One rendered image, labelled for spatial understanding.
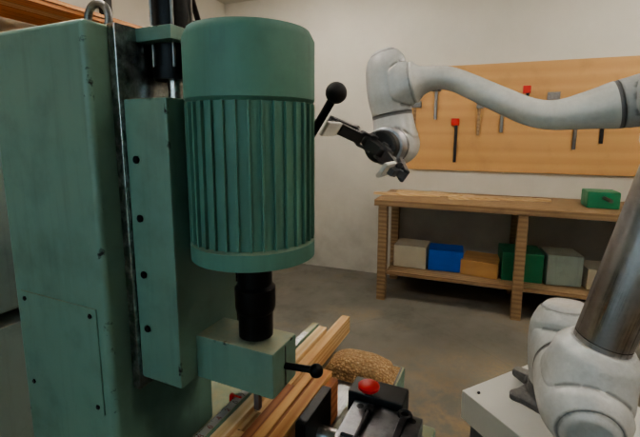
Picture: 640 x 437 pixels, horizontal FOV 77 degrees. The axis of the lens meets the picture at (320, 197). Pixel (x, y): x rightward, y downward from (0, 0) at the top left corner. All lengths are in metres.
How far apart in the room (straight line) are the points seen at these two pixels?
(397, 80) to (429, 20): 2.94
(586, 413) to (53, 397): 0.92
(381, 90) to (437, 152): 2.80
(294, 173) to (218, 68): 0.15
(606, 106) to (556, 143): 2.82
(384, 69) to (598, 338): 0.72
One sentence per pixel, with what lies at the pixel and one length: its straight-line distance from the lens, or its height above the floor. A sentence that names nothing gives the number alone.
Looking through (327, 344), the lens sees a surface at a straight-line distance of 0.90.
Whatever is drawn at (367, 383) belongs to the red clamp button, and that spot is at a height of 1.02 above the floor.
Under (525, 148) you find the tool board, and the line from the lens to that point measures 3.80.
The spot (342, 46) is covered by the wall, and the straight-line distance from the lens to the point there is 4.10.
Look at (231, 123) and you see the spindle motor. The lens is 0.50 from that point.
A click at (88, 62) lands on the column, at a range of 0.64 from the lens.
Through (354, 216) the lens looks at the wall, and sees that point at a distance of 4.05.
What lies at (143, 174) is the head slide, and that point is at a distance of 0.62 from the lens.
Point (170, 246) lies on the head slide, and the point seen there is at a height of 1.22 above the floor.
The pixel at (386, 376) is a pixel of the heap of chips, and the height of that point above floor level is 0.92.
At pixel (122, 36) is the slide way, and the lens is 0.66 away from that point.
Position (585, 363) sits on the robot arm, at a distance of 0.95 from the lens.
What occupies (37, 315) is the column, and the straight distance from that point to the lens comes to 0.81.
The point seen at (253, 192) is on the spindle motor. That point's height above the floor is 1.30.
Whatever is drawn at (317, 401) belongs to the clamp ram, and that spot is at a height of 1.00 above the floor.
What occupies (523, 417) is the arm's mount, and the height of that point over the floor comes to 0.69.
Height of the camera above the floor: 1.37
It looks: 9 degrees down
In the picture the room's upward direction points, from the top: straight up
